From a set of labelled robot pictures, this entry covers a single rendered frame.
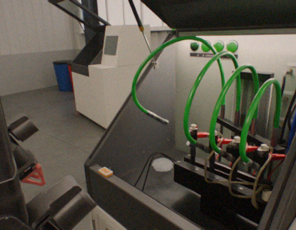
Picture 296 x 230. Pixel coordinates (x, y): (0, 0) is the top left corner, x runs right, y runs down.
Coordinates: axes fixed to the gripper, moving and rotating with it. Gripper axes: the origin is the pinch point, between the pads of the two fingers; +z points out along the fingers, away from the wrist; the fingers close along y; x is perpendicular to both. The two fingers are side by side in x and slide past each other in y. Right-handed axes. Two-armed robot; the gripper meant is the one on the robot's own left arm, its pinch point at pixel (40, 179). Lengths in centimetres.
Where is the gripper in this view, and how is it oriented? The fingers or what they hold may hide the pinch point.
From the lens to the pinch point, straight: 90.8
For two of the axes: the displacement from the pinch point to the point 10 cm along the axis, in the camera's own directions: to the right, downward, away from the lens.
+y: -5.7, -2.4, 7.9
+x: -7.2, 6.1, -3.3
